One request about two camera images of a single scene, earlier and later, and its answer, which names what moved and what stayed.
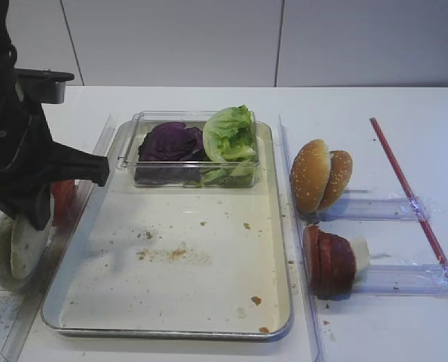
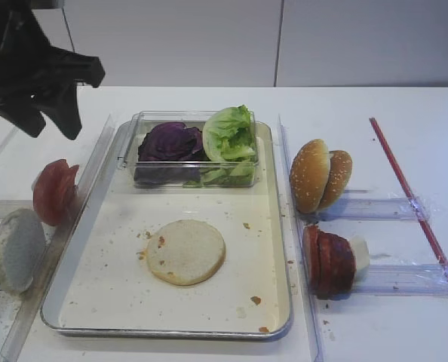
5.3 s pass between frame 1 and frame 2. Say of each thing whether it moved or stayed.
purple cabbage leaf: stayed
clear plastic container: stayed
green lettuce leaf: stayed
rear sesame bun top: stayed
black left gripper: moved
